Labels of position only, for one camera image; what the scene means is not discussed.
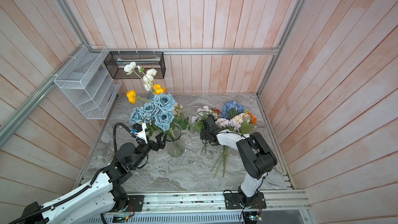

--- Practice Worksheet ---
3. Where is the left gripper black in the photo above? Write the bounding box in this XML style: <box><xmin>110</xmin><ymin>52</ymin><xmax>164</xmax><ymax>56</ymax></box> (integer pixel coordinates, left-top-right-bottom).
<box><xmin>130</xmin><ymin>126</ymin><xmax>168</xmax><ymax>169</ymax></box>

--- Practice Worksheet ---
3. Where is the clear grey glass vase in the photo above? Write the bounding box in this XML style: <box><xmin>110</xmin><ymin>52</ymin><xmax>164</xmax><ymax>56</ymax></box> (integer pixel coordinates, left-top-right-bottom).
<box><xmin>166</xmin><ymin>125</ymin><xmax>185</xmax><ymax>157</ymax></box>

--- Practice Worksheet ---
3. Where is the pink lilac mixed bouquet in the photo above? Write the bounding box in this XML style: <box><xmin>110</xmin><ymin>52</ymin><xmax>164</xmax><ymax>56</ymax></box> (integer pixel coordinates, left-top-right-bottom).
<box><xmin>172</xmin><ymin>102</ymin><xmax>221</xmax><ymax>153</ymax></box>

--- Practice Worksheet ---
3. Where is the teal blue rose bunch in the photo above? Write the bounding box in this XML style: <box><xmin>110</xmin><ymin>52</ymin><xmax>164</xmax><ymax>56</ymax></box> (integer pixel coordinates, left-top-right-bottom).
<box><xmin>129</xmin><ymin>93</ymin><xmax>176</xmax><ymax>138</ymax></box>

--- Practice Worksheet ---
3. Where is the yellow orange flower stem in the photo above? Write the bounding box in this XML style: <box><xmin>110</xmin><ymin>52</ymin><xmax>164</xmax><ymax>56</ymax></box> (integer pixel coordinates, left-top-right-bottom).
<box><xmin>126</xmin><ymin>84</ymin><xmax>167</xmax><ymax>104</ymax></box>

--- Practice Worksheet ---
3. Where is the white flower stem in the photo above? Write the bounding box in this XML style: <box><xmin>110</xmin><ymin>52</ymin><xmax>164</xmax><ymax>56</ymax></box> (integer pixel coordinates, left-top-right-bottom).
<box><xmin>123</xmin><ymin>62</ymin><xmax>157</xmax><ymax>92</ymax></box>

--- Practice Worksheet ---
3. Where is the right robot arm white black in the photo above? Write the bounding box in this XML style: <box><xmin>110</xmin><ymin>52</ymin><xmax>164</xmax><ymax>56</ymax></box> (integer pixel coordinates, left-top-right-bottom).
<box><xmin>201</xmin><ymin>117</ymin><xmax>278</xmax><ymax>209</ymax></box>

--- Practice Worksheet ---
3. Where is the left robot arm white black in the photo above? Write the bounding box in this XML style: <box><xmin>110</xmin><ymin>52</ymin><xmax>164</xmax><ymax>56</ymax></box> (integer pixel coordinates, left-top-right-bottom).
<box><xmin>14</xmin><ymin>133</ymin><xmax>166</xmax><ymax>224</ymax></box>

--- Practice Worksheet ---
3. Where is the blue purple glass vase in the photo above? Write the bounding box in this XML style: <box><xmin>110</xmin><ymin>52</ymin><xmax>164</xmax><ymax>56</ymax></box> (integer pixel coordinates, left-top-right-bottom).
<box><xmin>147</xmin><ymin>92</ymin><xmax>155</xmax><ymax>100</ymax></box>

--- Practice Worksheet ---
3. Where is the blue hydrangea stem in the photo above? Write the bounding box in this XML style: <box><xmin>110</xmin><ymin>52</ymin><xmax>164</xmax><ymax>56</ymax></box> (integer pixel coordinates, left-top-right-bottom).
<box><xmin>221</xmin><ymin>101</ymin><xmax>245</xmax><ymax>120</ymax></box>

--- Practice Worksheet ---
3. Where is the pink hydrangea bouquet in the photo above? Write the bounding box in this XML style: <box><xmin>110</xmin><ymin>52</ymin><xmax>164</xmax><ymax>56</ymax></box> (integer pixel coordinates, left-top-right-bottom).
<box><xmin>215</xmin><ymin>112</ymin><xmax>255</xmax><ymax>177</ymax></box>

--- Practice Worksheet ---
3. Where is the electronics board with leds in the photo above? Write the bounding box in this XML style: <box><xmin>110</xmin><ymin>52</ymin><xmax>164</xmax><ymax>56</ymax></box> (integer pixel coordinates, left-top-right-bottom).
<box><xmin>241</xmin><ymin>212</ymin><xmax>262</xmax><ymax>224</ymax></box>

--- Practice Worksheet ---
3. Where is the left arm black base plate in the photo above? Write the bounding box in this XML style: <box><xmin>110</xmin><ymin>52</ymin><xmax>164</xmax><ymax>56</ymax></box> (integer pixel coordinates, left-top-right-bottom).
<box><xmin>125</xmin><ymin>195</ymin><xmax>145</xmax><ymax>214</ymax></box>

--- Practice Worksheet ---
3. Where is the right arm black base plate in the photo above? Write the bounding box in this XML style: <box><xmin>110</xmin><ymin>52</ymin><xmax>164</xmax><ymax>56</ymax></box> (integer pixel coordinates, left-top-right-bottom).
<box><xmin>223</xmin><ymin>191</ymin><xmax>266</xmax><ymax>210</ymax></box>

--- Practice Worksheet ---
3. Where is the horizontal aluminium frame bar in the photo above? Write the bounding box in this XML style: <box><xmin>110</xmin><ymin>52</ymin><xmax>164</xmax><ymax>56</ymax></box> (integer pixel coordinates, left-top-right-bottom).
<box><xmin>86</xmin><ymin>47</ymin><xmax>279</xmax><ymax>56</ymax></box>

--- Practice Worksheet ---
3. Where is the black mesh wall basket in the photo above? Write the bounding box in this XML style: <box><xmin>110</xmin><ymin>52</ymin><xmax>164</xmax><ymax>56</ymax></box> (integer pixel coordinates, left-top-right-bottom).
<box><xmin>104</xmin><ymin>51</ymin><xmax>166</xmax><ymax>79</ymax></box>

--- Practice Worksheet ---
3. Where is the white wire shelf rack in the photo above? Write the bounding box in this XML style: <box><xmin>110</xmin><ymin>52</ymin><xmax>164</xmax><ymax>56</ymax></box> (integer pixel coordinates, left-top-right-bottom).
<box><xmin>54</xmin><ymin>45</ymin><xmax>121</xmax><ymax>120</ymax></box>

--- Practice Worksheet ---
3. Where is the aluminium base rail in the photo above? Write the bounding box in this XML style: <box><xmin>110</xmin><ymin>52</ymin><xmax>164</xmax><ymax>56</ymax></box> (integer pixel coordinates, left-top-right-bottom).
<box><xmin>52</xmin><ymin>189</ymin><xmax>312</xmax><ymax>224</ymax></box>

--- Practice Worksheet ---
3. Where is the left aluminium frame bar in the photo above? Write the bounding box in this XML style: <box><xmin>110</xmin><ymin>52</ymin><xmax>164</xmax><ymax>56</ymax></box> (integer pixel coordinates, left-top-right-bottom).
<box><xmin>1</xmin><ymin>45</ymin><xmax>84</xmax><ymax>148</ymax></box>

